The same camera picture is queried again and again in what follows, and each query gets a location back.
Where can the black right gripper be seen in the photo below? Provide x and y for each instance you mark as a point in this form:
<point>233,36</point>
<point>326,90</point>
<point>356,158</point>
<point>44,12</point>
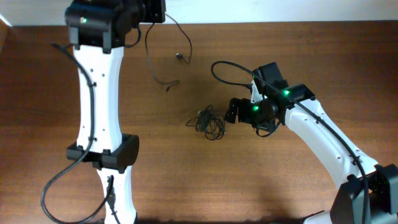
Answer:
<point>236,111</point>

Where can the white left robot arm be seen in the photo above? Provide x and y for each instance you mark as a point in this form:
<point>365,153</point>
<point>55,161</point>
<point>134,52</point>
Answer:
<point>97,31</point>

